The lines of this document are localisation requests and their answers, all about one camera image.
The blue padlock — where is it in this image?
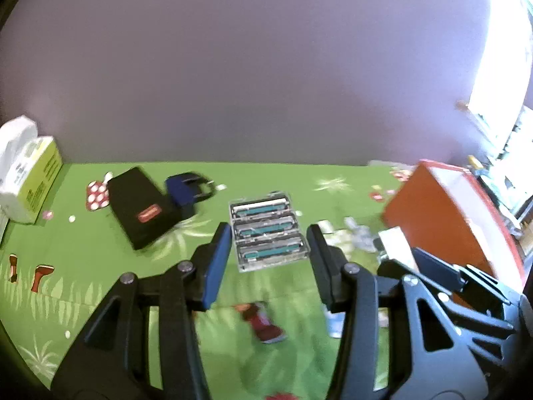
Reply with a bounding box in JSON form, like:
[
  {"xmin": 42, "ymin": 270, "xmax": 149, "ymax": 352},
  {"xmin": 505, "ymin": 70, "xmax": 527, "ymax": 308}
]
[{"xmin": 165, "ymin": 172, "xmax": 216, "ymax": 219}]

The white package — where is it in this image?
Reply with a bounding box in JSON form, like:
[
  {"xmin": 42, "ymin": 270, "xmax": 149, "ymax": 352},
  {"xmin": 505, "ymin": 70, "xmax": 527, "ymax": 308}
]
[{"xmin": 0, "ymin": 116, "xmax": 39, "ymax": 222}]

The black pouch with red label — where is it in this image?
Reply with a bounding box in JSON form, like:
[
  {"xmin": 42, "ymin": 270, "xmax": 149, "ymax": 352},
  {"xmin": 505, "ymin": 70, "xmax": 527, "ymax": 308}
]
[{"xmin": 107, "ymin": 167, "xmax": 182, "ymax": 251}]

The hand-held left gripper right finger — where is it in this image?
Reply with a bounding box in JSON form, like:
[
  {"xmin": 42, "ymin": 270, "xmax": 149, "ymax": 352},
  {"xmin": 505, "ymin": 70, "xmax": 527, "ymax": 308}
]
[{"xmin": 307, "ymin": 224, "xmax": 489, "ymax": 400}]

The orange cardboard box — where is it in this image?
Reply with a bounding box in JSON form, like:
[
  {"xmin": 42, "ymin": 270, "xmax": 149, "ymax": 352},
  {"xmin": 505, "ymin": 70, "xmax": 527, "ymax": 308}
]
[{"xmin": 382, "ymin": 159, "xmax": 527, "ymax": 311}]

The green and white box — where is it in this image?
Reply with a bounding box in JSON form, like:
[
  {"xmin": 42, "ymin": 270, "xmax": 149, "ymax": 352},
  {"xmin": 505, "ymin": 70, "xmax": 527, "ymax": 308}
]
[{"xmin": 14, "ymin": 135, "xmax": 63, "ymax": 224}]

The white packet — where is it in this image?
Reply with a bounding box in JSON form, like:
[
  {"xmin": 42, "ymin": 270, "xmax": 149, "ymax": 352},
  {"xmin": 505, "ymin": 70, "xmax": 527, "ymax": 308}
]
[{"xmin": 378, "ymin": 226, "xmax": 418, "ymax": 273}]

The window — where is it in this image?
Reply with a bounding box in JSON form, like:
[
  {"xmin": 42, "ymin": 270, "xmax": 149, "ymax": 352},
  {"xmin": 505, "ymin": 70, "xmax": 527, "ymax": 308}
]
[{"xmin": 456, "ymin": 0, "xmax": 533, "ymax": 163}]

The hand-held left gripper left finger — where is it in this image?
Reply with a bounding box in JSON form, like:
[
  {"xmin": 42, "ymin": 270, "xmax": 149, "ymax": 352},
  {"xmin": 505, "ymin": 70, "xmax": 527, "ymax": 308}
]
[{"xmin": 50, "ymin": 222, "xmax": 233, "ymax": 400}]

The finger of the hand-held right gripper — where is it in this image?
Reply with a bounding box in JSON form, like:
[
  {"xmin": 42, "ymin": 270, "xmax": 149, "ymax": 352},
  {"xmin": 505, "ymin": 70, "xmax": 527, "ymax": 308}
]
[
  {"xmin": 376, "ymin": 257, "xmax": 418, "ymax": 279},
  {"xmin": 411, "ymin": 247, "xmax": 524, "ymax": 343}
]

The clear razor cartridge case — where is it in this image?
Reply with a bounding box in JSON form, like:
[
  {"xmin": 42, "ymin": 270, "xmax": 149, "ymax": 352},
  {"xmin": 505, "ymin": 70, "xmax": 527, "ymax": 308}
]
[{"xmin": 228, "ymin": 192, "xmax": 312, "ymax": 274}]

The green printed mat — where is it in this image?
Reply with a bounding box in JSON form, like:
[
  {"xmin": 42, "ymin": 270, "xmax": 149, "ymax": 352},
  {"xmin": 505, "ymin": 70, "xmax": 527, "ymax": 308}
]
[{"xmin": 0, "ymin": 162, "xmax": 421, "ymax": 400}]

